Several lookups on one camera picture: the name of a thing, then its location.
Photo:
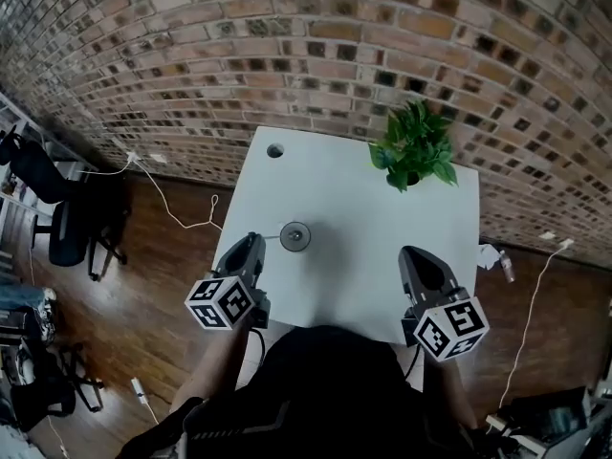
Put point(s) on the white wall socket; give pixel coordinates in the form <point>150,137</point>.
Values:
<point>566,243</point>
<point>134,156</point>
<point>159,159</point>
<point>547,235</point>

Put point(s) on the person's black clothing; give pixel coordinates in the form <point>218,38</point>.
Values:
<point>325,390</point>

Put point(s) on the black swivel chair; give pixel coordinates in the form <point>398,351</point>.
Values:
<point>48,390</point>

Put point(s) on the crumpled white tissue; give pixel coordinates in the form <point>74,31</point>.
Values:
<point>488,256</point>

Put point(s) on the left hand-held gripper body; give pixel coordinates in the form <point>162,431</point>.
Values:
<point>217,304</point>

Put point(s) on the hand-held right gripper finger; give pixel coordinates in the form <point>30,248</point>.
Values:
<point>408,275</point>
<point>447,280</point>

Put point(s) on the green potted plant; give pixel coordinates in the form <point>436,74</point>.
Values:
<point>416,146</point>

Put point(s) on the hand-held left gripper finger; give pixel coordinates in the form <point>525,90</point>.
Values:
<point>259,261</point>
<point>224,262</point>

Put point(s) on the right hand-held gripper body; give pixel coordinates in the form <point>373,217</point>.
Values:
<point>452,328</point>

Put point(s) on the person's left forearm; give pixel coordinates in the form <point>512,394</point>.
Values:
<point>215,366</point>

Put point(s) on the small bottle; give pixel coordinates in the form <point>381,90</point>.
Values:
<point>507,267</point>

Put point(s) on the black high-back office chair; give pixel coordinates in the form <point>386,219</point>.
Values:
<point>62,208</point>

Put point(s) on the white power strip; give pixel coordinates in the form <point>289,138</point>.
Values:
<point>138,390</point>

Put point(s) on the person's right forearm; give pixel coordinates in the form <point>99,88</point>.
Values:
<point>449,390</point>

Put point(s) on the white table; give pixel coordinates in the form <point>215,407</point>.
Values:
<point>344,199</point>

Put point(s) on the black electronic device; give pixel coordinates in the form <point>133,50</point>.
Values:
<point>550,414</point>

